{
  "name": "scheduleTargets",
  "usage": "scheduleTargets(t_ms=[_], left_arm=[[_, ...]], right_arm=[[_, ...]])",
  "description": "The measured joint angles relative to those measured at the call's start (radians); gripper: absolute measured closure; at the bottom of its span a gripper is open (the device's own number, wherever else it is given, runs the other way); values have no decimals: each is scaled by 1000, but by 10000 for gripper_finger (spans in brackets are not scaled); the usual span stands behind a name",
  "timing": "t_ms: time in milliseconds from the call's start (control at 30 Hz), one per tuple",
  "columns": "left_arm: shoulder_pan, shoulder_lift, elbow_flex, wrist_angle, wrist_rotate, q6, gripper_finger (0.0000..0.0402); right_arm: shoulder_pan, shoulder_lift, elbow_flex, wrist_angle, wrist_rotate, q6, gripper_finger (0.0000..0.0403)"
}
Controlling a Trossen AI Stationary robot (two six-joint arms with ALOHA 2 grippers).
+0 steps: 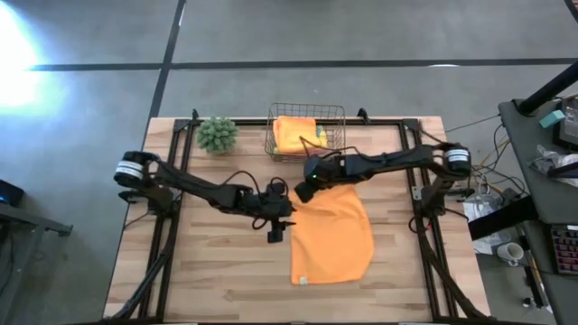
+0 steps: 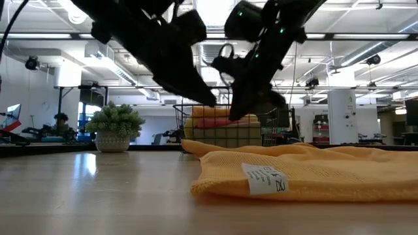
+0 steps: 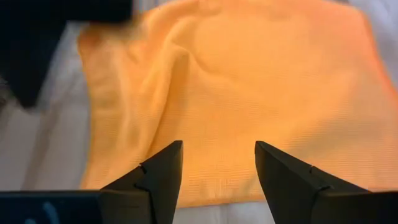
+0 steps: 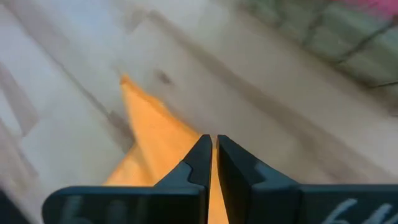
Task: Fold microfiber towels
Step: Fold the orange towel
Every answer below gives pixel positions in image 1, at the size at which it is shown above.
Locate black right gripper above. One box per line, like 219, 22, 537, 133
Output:
294, 154, 350, 205

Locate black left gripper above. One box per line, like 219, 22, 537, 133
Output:
250, 182, 298, 228

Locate orange microfiber towel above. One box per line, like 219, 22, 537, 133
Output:
288, 183, 376, 287
272, 115, 329, 156

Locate potted green succulent plant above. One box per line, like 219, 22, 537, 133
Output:
196, 116, 240, 155

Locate white bag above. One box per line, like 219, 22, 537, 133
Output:
462, 189, 511, 256

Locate black crossbar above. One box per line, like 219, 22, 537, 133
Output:
467, 196, 538, 240

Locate white mug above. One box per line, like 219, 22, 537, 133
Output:
496, 242, 525, 267

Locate grey side desk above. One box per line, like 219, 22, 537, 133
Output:
496, 97, 578, 325

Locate clear plastic bag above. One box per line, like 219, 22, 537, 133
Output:
527, 144, 578, 189

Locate light blue block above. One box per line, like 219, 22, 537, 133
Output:
539, 109, 566, 130

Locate grey metal bench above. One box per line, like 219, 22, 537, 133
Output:
0, 202, 73, 325

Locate black pole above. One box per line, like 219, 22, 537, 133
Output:
517, 60, 578, 116

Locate black keyboard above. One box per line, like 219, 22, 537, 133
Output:
549, 223, 578, 276

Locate black desk device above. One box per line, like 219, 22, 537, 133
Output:
553, 94, 578, 153

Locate black box with blue light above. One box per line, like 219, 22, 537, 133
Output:
0, 179, 26, 209

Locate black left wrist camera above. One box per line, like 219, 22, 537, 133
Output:
266, 221, 286, 245

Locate black right camera cable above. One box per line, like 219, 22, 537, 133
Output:
298, 135, 362, 160

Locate black camera cable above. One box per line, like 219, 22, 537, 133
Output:
223, 170, 290, 196
298, 135, 362, 160

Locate black left camera cable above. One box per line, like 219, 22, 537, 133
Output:
223, 170, 290, 196

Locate wire mesh basket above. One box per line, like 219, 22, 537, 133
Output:
264, 102, 348, 164

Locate black metal table frame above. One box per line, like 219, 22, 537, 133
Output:
106, 107, 493, 325

